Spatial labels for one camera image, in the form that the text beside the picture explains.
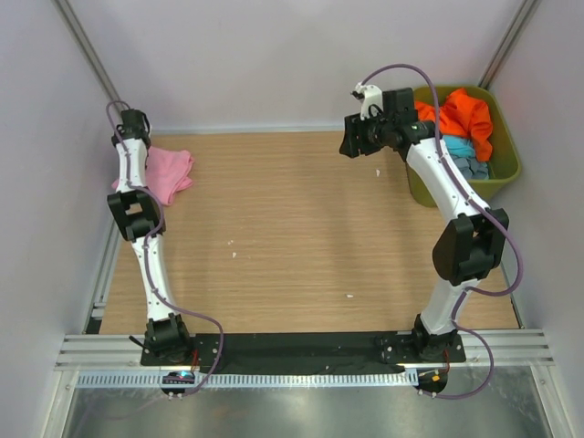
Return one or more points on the pink t shirt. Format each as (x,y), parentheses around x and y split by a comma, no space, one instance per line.
(161,173)

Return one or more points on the grey blue t shirt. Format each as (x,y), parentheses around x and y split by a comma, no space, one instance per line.
(471,168)

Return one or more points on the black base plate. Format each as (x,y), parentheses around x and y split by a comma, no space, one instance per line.
(305,354)

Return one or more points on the aluminium corner post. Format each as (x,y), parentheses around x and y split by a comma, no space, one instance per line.
(86,48)
(514,31)

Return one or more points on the olive green plastic bin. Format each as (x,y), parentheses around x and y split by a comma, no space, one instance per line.
(504,165)

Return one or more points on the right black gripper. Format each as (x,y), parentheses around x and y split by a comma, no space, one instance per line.
(353,127)

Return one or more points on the light blue t shirt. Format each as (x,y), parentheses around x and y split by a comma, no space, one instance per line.
(459,146)

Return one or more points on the slotted cable duct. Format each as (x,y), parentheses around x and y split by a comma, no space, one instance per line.
(125,379)

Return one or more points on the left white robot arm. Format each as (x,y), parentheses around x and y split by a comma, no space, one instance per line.
(140,221)

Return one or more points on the orange t shirt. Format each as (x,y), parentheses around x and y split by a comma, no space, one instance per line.
(469,118)

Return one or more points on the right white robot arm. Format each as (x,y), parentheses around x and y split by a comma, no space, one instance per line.
(473,239)

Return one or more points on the aluminium front rail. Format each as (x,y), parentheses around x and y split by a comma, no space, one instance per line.
(502,347)

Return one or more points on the left aluminium corner post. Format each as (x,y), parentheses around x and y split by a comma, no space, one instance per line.
(86,48)

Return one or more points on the right aluminium corner post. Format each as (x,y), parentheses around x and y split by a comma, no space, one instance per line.
(514,31)

